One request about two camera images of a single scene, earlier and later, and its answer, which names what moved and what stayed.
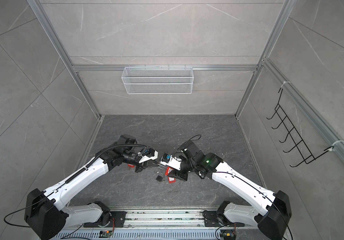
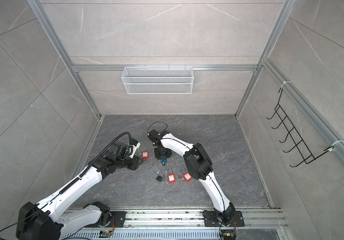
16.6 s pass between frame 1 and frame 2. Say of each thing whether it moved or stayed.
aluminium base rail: stayed
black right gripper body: moved
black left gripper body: moved
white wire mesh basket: stayed
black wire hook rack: stayed
